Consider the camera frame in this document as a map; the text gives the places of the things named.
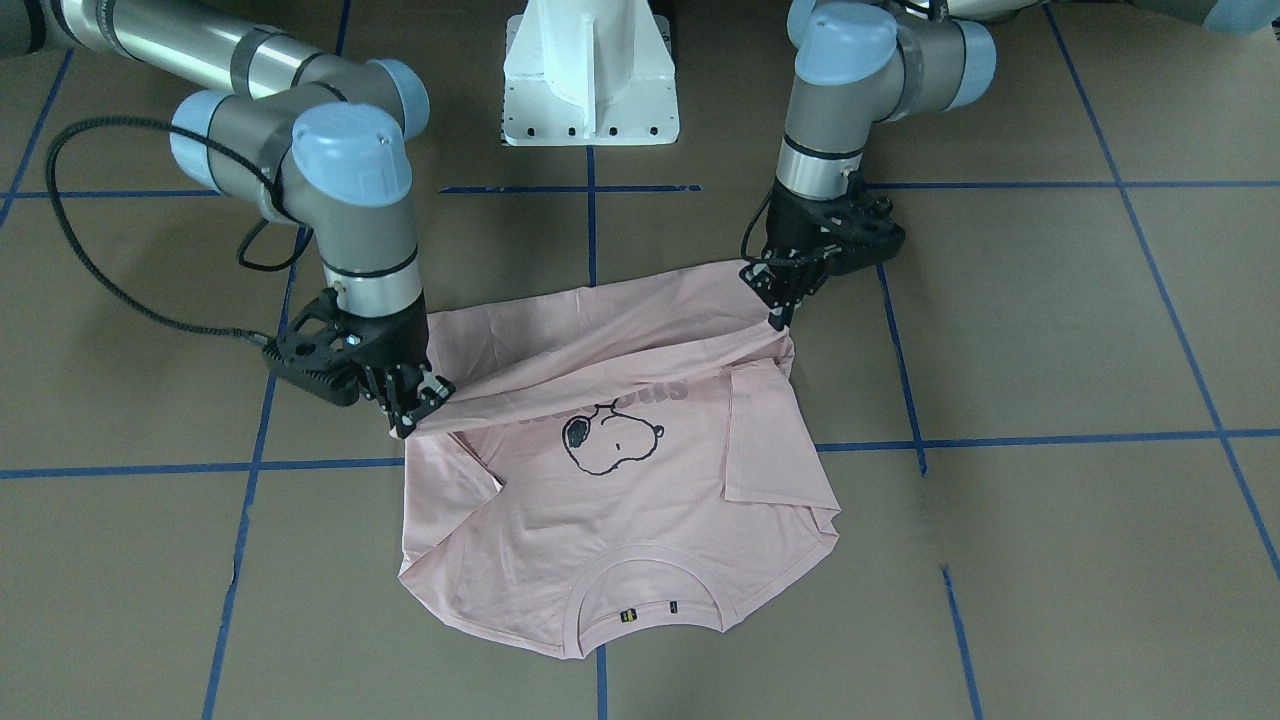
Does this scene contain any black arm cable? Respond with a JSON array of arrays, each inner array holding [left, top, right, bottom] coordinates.
[[740, 190, 776, 263], [44, 117, 301, 346]]

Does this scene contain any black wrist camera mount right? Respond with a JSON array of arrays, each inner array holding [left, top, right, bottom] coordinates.
[[261, 288, 361, 407]]

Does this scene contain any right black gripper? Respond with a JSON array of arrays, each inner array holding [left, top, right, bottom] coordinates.
[[346, 305, 456, 439]]

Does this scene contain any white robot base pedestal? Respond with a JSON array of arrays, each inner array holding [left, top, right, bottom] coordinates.
[[500, 1, 681, 147]]

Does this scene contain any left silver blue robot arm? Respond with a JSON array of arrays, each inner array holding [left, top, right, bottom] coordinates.
[[740, 1, 1028, 331]]

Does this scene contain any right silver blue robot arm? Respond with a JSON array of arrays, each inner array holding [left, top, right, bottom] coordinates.
[[3, 1, 454, 438]]

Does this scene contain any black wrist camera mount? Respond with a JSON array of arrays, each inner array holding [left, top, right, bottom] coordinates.
[[824, 181, 906, 275], [261, 288, 361, 407]]

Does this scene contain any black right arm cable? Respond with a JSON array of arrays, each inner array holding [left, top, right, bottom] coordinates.
[[44, 117, 301, 346]]

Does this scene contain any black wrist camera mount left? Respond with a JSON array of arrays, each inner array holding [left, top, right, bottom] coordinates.
[[824, 181, 906, 275]]

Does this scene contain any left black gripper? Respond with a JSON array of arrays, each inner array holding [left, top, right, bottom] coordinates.
[[740, 190, 851, 331]]

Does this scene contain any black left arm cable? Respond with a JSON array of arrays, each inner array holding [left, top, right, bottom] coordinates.
[[740, 190, 776, 263]]

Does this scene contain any pink Snoopy t-shirt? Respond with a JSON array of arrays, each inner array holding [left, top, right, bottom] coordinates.
[[398, 261, 840, 659]]

